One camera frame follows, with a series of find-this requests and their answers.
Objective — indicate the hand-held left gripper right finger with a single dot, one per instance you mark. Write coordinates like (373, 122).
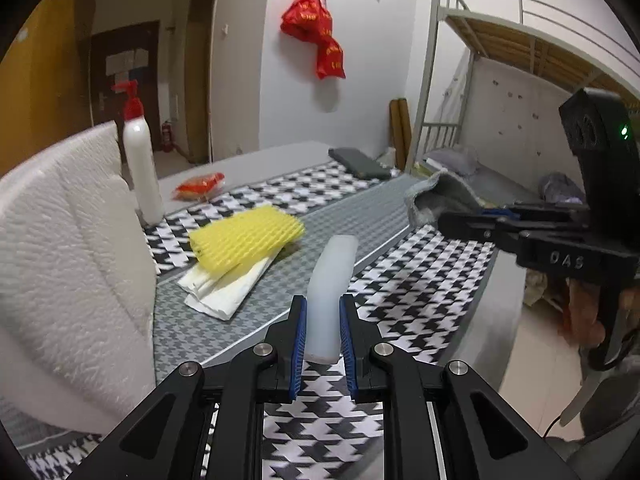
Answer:
(348, 345)

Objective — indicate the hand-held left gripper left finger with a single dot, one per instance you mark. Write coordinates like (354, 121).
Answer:
(297, 345)

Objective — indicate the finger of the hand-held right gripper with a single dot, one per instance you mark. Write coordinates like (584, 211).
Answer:
(545, 216)
(475, 227)

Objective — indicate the grey cloth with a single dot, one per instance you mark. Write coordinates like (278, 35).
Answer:
(425, 197)

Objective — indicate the white translucent foam strip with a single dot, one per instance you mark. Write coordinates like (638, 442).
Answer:
(327, 285)

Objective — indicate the white napkins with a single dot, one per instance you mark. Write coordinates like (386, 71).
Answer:
(220, 295)

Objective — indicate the yellow foam net sleeve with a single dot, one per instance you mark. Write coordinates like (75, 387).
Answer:
(240, 235)

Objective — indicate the white red pump lotion bottle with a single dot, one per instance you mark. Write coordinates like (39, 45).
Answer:
(142, 170)

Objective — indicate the white foam box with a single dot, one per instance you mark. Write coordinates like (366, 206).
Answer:
(75, 260)

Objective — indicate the person's right hand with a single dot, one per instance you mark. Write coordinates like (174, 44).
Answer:
(585, 310)

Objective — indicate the grey purple clothes pile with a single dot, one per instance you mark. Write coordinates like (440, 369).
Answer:
(560, 187)

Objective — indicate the grey pillow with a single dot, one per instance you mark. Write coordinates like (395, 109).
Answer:
(452, 160)

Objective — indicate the wooden boards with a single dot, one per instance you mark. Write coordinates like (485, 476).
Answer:
(400, 130)

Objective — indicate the black white houndstooth blanket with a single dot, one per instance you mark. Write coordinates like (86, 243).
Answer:
(350, 220)

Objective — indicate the black smartphone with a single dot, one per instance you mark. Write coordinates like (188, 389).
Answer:
(360, 162)

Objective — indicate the white metal bunk bed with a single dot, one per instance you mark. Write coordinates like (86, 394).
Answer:
(500, 35)

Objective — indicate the red snack packet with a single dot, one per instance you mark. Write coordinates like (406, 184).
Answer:
(200, 187)

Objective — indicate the long red plastic bag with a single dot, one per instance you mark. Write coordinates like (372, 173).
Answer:
(330, 60)

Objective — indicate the red fire extinguisher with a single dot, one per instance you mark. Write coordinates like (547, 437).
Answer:
(167, 137)

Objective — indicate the crumpled red plastic bag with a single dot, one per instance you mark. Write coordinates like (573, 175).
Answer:
(305, 15)

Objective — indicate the wooden side door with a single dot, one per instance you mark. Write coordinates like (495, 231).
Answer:
(197, 85)

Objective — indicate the dark brown entrance door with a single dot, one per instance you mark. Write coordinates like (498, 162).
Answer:
(102, 100)

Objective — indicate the small white paper notice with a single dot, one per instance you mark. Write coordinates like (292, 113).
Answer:
(142, 57)

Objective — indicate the large white paper notice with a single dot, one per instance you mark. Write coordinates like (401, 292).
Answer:
(120, 62)

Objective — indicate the wooden wardrobe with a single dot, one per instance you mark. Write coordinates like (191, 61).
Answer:
(45, 85)

